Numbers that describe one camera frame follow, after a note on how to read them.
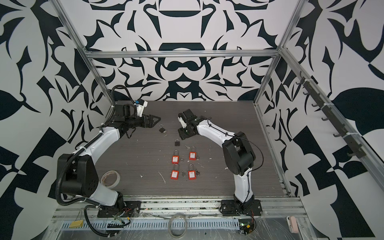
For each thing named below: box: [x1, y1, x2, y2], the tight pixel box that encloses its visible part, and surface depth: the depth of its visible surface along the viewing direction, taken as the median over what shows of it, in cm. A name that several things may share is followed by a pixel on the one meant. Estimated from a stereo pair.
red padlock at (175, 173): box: [170, 163, 180, 180], surface depth 86 cm
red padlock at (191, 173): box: [187, 163, 197, 180], surface depth 86 cm
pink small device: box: [286, 215, 299, 234], surface depth 70 cm
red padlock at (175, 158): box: [172, 149, 179, 164], surface depth 91 cm
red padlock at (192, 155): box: [189, 146, 197, 161], surface depth 93 cm
